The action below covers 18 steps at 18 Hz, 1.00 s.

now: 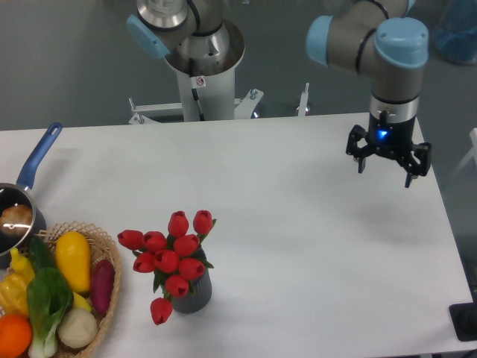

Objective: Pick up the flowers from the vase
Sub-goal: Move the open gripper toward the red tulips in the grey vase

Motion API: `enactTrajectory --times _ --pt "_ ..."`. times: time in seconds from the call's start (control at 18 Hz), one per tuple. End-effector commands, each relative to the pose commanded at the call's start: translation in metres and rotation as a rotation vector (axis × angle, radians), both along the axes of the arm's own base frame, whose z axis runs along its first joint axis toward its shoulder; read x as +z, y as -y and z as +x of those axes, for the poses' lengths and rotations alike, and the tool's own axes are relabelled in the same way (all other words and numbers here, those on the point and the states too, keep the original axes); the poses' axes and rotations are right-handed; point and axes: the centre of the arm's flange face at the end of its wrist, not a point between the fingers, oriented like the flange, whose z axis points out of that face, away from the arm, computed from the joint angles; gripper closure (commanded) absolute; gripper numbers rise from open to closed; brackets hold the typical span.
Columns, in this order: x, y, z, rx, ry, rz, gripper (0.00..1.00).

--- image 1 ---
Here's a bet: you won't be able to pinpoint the red tulip bouquet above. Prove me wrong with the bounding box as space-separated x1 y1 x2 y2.
117 210 216 325

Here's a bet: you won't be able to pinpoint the blue translucent container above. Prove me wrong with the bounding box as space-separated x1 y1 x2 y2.
433 0 476 65

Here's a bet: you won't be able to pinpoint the green bok choy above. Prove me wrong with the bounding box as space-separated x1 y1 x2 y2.
27 267 73 357

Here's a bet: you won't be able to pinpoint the black device at table edge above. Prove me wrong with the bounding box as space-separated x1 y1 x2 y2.
449 302 476 342

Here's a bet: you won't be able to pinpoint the woven wicker basket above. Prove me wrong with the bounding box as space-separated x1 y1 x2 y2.
0 220 123 358

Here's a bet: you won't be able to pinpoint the grey ribbed vase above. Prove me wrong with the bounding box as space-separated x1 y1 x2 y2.
171 248 212 314

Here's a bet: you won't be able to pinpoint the yellow squash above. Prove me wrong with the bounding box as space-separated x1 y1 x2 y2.
55 231 91 295

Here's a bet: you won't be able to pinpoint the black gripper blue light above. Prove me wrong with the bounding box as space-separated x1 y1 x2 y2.
346 115 432 188

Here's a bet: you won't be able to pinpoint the yellow bell pepper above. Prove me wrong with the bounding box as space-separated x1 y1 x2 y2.
1 274 29 317

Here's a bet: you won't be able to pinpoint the blue handled saucepan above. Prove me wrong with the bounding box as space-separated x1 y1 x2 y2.
1 122 63 269

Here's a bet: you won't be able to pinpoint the white garlic bulb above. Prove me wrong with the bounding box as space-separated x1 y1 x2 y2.
57 308 98 349

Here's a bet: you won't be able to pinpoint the orange fruit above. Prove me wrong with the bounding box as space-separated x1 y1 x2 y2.
1 314 32 357

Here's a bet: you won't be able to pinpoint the purple sweet potato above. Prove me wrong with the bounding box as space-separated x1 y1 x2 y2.
90 260 115 315

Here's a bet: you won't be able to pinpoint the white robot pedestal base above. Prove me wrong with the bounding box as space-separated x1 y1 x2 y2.
127 15 265 122

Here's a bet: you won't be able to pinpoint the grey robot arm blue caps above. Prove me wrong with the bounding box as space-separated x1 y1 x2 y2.
126 1 432 181

